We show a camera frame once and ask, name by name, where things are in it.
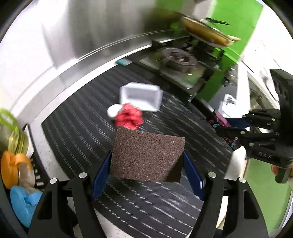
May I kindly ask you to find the pink black wrapper box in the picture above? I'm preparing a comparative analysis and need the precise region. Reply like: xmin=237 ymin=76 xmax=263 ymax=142
xmin=205 ymin=110 xmax=241 ymax=151

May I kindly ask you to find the brown sanding sponge block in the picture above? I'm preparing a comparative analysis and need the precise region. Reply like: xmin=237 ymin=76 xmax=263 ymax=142
xmin=110 ymin=127 xmax=185 ymax=183

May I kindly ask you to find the red paper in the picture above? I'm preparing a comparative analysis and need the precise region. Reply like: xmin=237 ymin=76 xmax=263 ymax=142
xmin=115 ymin=103 xmax=144 ymax=130

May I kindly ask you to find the person's right hand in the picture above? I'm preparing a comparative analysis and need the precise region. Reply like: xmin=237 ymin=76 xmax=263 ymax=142
xmin=270 ymin=162 xmax=293 ymax=179

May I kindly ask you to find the black striped counter mat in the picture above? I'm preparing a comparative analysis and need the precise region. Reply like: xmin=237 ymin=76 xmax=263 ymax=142
xmin=42 ymin=65 xmax=232 ymax=237

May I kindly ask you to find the white foam cup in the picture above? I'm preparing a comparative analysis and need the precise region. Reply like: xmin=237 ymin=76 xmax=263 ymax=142
xmin=107 ymin=104 xmax=123 ymax=120

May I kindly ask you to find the blue lidded container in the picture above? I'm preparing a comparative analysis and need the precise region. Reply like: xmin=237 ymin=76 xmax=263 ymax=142
xmin=10 ymin=186 xmax=43 ymax=228

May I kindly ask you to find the orange lidded bottle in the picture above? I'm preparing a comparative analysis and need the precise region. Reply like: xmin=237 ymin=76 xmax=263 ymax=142
xmin=1 ymin=151 xmax=35 ymax=189

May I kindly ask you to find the white foam tray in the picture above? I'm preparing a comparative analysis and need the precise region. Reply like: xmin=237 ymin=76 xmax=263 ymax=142
xmin=119 ymin=82 xmax=163 ymax=112

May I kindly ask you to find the green lidded oil jug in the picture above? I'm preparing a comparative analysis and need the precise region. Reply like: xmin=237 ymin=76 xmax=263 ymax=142
xmin=0 ymin=108 xmax=28 ymax=154

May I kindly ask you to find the gas stove top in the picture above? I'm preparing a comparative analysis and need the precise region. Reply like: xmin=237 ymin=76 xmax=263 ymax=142
xmin=128 ymin=37 xmax=236 ymax=102

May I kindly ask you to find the frying pan with lid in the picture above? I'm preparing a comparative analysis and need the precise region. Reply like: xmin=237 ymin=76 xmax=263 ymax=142
xmin=182 ymin=15 xmax=241 ymax=48

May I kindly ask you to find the teal sponge piece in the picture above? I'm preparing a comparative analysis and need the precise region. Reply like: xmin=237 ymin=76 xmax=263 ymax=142
xmin=116 ymin=58 xmax=133 ymax=66

